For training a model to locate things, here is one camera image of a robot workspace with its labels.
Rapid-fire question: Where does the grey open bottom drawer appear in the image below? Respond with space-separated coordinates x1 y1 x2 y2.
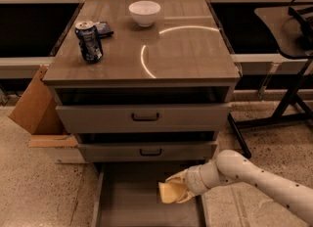
91 160 206 227

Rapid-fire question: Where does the yellow sponge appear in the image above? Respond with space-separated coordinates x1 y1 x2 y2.
158 182 186 204

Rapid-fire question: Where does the brown cardboard box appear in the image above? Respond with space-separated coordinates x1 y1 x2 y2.
9 66 85 163

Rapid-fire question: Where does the grey middle drawer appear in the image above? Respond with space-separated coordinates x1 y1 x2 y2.
78 141 217 162

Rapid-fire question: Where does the dark blue soda can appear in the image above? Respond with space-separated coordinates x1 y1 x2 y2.
74 21 103 64

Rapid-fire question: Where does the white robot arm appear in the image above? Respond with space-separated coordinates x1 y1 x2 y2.
158 150 313 226

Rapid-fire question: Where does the white ceramic bowl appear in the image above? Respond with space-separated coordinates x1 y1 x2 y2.
128 1 160 27

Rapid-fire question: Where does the grey top drawer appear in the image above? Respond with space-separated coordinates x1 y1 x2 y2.
56 104 230 133

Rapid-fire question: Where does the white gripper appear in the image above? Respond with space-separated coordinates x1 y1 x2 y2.
165 165 209 204

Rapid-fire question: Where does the grey drawer cabinet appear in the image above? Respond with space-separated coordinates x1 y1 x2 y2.
41 0 242 227

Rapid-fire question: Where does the dark blue flat packet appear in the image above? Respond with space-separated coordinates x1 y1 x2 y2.
95 22 113 38

